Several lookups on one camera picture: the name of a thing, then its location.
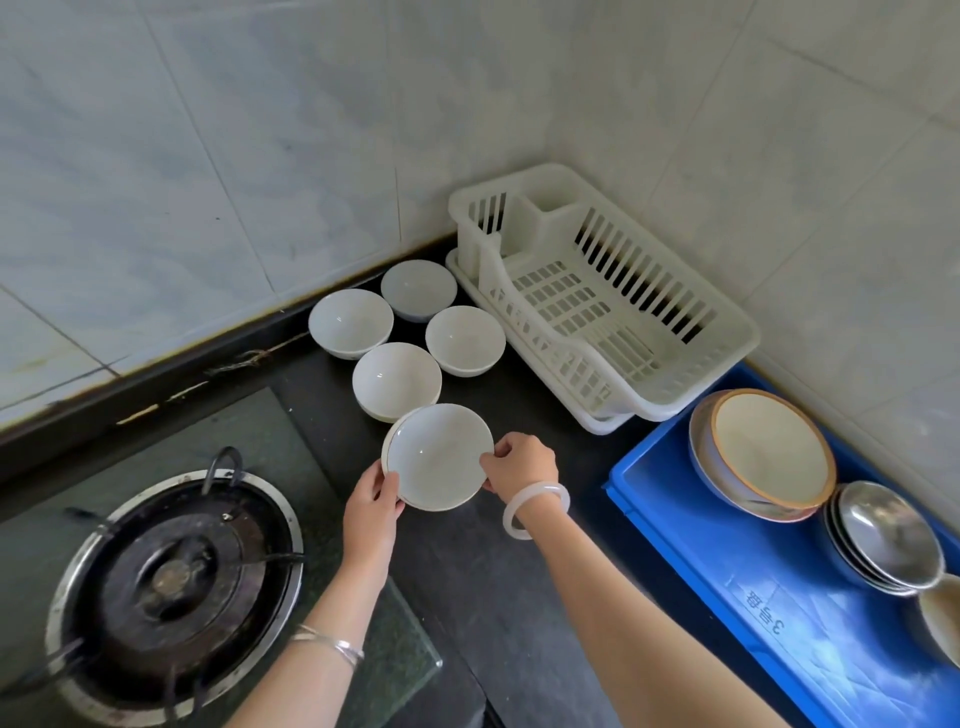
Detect person's left hand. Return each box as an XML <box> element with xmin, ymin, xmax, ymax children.
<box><xmin>342</xmin><ymin>459</ymin><xmax>407</xmax><ymax>575</ymax></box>

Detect person's left forearm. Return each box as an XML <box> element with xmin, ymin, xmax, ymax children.
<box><xmin>225</xmin><ymin>562</ymin><xmax>391</xmax><ymax>728</ymax></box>

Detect person's right hand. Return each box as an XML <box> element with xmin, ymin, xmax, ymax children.
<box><xmin>480</xmin><ymin>432</ymin><xmax>561</xmax><ymax>502</ymax></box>

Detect black pan support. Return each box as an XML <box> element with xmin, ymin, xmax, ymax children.
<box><xmin>0</xmin><ymin>446</ymin><xmax>307</xmax><ymax>725</ymax></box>

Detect cream bowl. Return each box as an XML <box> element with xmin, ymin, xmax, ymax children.
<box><xmin>916</xmin><ymin>573</ymin><xmax>960</xmax><ymax>669</ymax></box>

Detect white plastic dish rack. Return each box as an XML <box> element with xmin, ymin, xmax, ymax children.
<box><xmin>448</xmin><ymin>163</ymin><xmax>762</xmax><ymax>423</ymax></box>

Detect steel burner ring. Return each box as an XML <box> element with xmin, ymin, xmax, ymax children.
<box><xmin>45</xmin><ymin>468</ymin><xmax>305</xmax><ymax>727</ymax></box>

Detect glass gas stove top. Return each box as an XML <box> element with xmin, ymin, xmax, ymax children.
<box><xmin>0</xmin><ymin>386</ymin><xmax>444</xmax><ymax>728</ymax></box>

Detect blue plastic tray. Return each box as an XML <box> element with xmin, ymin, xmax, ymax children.
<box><xmin>603</xmin><ymin>360</ymin><xmax>960</xmax><ymax>728</ymax></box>

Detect black burner cap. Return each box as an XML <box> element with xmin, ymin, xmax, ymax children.
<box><xmin>97</xmin><ymin>517</ymin><xmax>267</xmax><ymax>646</ymax></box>

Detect stainless steel bowl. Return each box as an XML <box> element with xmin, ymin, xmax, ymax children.
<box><xmin>822</xmin><ymin>495</ymin><xmax>920</xmax><ymax>599</ymax></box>
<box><xmin>834</xmin><ymin>480</ymin><xmax>946</xmax><ymax>591</ymax></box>

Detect white ceramic bowl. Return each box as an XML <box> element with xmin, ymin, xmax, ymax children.
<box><xmin>381</xmin><ymin>403</ymin><xmax>496</xmax><ymax>513</ymax></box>
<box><xmin>380</xmin><ymin>259</ymin><xmax>459</xmax><ymax>324</ymax></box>
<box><xmin>352</xmin><ymin>342</ymin><xmax>444</xmax><ymax>423</ymax></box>
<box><xmin>425</xmin><ymin>305</ymin><xmax>507</xmax><ymax>378</ymax></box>
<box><xmin>308</xmin><ymin>288</ymin><xmax>395</xmax><ymax>362</ymax></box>

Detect pale jade bangle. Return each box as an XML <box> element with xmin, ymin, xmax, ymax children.
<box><xmin>501</xmin><ymin>482</ymin><xmax>571</xmax><ymax>541</ymax></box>

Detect large brown-rimmed bowl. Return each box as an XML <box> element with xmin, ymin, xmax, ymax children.
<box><xmin>710</xmin><ymin>388</ymin><xmax>838</xmax><ymax>511</ymax></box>

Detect silver bracelet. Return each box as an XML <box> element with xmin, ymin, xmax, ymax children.
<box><xmin>288</xmin><ymin>624</ymin><xmax>366</xmax><ymax>670</ymax></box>

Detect person's right forearm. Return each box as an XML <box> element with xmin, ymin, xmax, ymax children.
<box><xmin>517</xmin><ymin>491</ymin><xmax>796</xmax><ymax>728</ymax></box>

